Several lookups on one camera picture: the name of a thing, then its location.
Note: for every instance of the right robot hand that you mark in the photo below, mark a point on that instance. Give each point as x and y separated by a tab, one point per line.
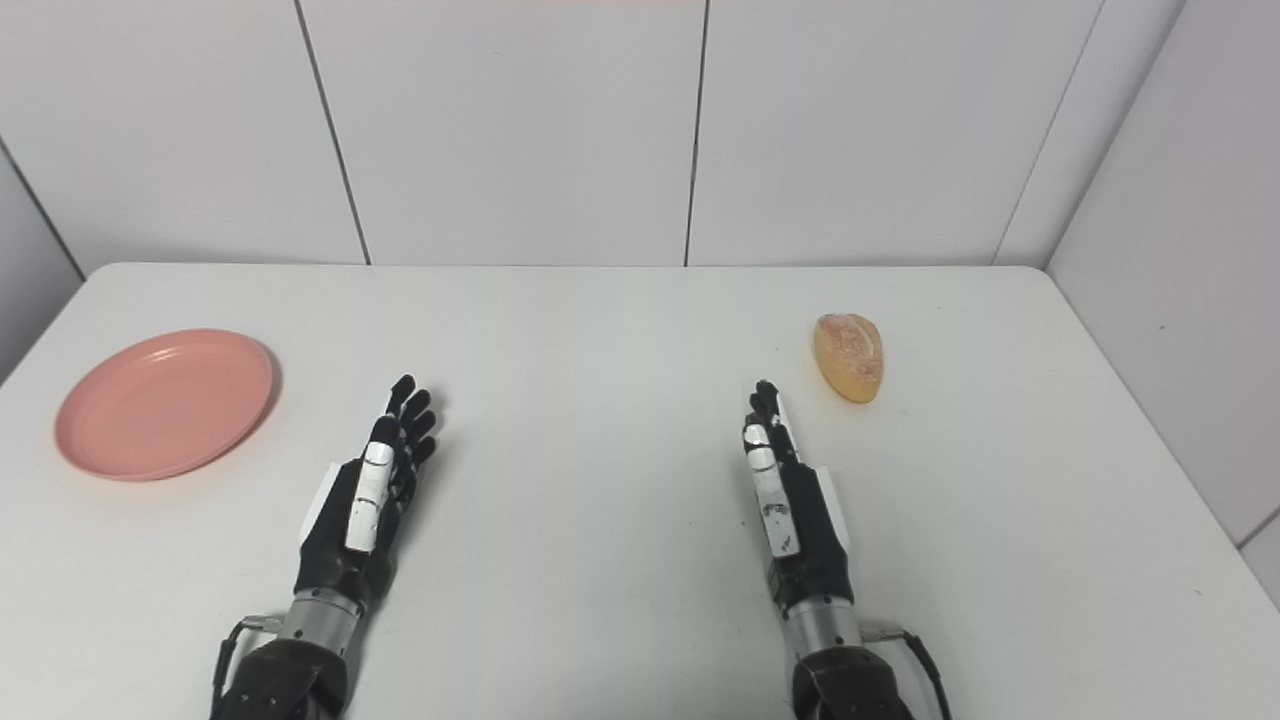
812	540

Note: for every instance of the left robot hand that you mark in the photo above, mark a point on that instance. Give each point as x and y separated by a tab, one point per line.
345	540

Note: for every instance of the bread roll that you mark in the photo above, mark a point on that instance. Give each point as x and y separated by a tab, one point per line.
850	356

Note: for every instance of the pink plate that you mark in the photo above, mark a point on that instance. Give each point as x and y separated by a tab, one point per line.
166	404

